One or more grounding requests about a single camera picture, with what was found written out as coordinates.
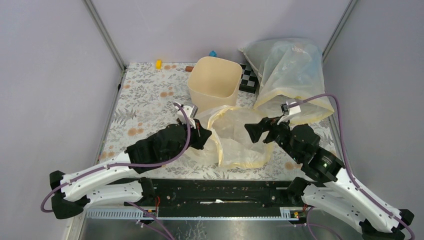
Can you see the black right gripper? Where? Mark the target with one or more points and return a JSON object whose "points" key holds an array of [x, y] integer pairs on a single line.
{"points": [[255, 130]]}

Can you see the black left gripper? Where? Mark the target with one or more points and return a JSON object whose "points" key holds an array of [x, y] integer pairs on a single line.
{"points": [[201, 134]]}

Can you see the yellow translucent trash bag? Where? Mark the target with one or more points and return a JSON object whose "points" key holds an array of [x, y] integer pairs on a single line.
{"points": [[230, 145]]}

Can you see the beige plastic trash bin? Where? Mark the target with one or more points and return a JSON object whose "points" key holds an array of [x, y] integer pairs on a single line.
{"points": [[214, 82]]}

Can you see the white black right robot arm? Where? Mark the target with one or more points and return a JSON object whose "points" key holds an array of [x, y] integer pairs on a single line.
{"points": [[355, 205]]}

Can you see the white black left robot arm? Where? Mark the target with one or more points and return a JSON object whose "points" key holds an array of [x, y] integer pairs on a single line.
{"points": [[119, 179]]}

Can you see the large bag of trash bags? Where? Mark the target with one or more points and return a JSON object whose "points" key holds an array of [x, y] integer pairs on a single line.
{"points": [[286, 68]]}

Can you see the black white checkerboard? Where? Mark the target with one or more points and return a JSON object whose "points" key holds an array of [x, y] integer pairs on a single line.
{"points": [[248, 80]]}

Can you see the floral patterned table mat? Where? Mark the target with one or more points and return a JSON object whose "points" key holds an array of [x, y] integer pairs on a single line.
{"points": [[145, 105]]}

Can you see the brown cylinder block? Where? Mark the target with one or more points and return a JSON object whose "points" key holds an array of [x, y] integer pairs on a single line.
{"points": [[189, 68]]}

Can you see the yellow toy block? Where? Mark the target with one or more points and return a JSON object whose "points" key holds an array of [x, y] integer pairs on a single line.
{"points": [[158, 64]]}

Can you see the blue toy figure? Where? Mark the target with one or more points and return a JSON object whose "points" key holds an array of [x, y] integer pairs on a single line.
{"points": [[213, 54]]}

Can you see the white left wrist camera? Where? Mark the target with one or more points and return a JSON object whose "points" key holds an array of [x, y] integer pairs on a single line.
{"points": [[190, 111]]}

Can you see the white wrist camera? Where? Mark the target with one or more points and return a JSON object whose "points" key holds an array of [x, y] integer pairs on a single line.
{"points": [[289, 111], [190, 111]]}

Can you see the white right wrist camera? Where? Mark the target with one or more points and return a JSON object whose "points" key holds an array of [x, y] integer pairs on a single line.
{"points": [[289, 111]]}

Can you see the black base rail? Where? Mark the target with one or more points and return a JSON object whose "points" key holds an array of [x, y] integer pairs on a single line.
{"points": [[212, 198]]}

